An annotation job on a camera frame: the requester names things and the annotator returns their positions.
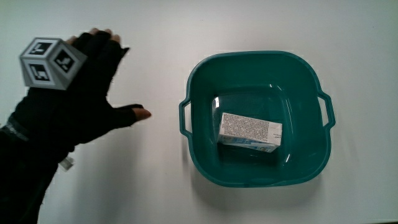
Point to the person's left hand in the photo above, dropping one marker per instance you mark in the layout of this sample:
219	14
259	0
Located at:
81	93

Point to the teal plastic basin plate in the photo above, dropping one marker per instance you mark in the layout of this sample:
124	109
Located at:
248	77

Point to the white milk carton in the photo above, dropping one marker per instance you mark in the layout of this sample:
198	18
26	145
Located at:
248	130

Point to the person's left forearm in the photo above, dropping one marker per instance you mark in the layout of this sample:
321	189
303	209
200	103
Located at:
21	174

